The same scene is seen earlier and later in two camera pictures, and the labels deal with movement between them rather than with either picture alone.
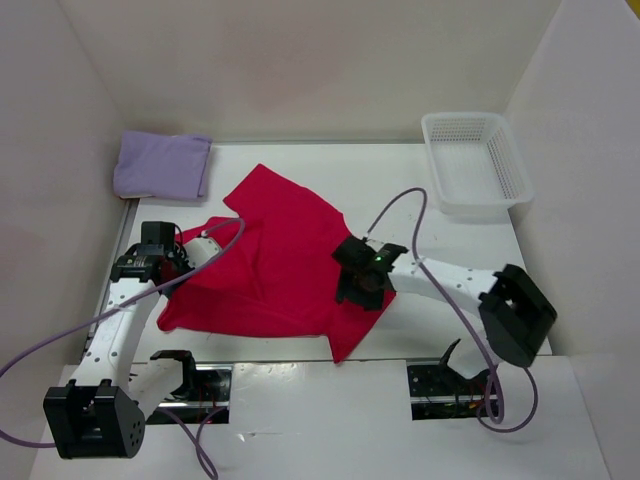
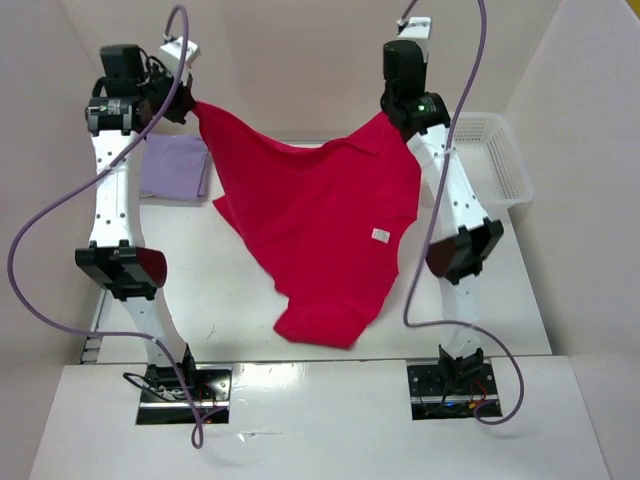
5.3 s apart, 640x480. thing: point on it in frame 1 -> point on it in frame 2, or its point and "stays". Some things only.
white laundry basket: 476,166 stays
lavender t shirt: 155,165 stays
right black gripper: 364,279 -> 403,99
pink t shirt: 272,272 -> 323,227
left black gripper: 181,256 -> 186,102
